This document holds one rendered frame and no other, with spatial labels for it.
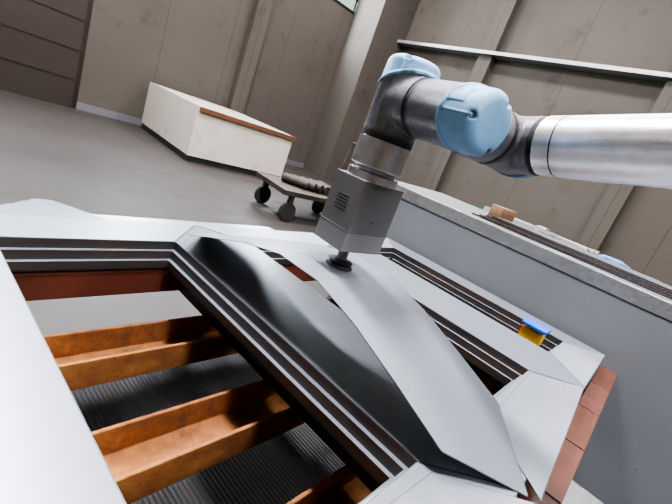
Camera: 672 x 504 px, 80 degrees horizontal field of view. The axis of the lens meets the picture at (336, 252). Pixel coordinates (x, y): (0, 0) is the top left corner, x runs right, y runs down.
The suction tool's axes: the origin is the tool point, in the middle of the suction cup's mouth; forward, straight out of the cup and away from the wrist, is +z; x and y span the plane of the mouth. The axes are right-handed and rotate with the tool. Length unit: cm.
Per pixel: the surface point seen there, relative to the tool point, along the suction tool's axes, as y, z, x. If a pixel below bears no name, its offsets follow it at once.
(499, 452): -4.7, 7.9, 30.5
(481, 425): -4.7, 6.7, 27.3
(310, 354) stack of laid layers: 6.6, 9.3, 7.1
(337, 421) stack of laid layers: 7.7, 12.5, 16.3
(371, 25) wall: -592, -256, -715
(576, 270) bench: -83, -7, 8
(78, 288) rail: 27.6, 18.0, -27.3
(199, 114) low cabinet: -201, 23, -544
